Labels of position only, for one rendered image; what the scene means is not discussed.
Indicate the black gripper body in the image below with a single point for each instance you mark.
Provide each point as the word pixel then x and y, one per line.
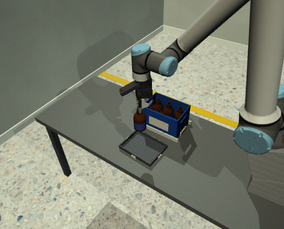
pixel 145 91

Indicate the cream flat bar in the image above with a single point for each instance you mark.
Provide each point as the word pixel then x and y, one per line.
pixel 165 135

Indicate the brown glass bottle with blue label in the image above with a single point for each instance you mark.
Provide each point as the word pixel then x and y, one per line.
pixel 139 121

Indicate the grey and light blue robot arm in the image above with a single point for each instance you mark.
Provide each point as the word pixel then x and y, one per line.
pixel 261 117

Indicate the dark blue crate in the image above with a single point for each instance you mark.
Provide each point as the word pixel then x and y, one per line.
pixel 166 124

